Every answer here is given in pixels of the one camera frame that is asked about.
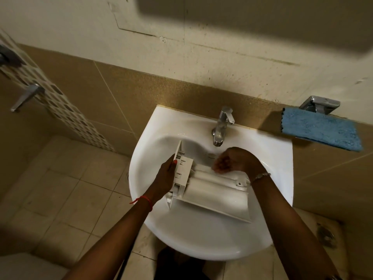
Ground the person's right hand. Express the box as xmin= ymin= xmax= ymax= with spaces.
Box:
xmin=212 ymin=147 xmax=268 ymax=182

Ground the person's left hand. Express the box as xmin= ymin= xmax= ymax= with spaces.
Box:
xmin=145 ymin=155 xmax=178 ymax=204

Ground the white plastic detergent drawer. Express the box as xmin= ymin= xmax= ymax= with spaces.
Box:
xmin=166 ymin=140 xmax=252 ymax=223

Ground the person's left forearm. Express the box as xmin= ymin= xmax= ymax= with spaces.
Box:
xmin=62 ymin=197 xmax=153 ymax=280

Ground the person's right forearm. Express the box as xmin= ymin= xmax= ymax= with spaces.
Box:
xmin=251 ymin=174 xmax=341 ymax=280

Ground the white ceramic sink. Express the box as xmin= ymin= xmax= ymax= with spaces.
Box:
xmin=128 ymin=105 xmax=294 ymax=261

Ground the chrome sink faucet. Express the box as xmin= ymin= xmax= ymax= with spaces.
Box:
xmin=212 ymin=107 xmax=235 ymax=147

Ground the blue microfiber cloth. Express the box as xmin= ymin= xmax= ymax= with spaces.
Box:
xmin=281 ymin=107 xmax=363 ymax=152

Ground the chrome towel holder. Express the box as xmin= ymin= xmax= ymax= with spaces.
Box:
xmin=299 ymin=95 xmax=341 ymax=115

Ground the floor drain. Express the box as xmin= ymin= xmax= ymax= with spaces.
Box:
xmin=316 ymin=224 xmax=337 ymax=249

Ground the white toilet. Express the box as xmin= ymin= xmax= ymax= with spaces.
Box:
xmin=0 ymin=252 xmax=69 ymax=280

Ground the silver chain bracelet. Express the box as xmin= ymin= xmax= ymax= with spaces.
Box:
xmin=250 ymin=172 xmax=271 ymax=186

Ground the red string bracelet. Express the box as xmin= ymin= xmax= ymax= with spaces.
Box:
xmin=130 ymin=195 xmax=154 ymax=212

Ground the chrome wall tap handle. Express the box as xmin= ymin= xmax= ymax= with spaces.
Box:
xmin=10 ymin=84 xmax=45 ymax=113

